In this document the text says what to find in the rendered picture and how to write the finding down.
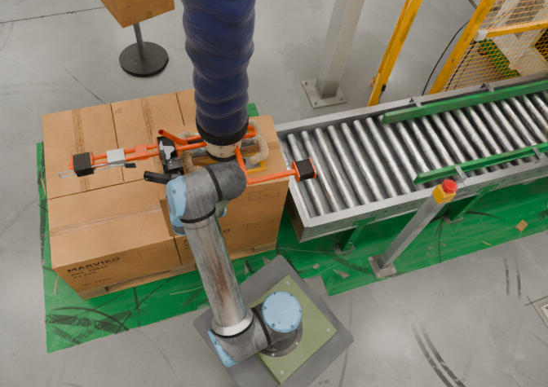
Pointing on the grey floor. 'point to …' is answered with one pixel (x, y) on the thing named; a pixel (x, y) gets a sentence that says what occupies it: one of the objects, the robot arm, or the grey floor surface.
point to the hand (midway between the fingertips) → (161, 148)
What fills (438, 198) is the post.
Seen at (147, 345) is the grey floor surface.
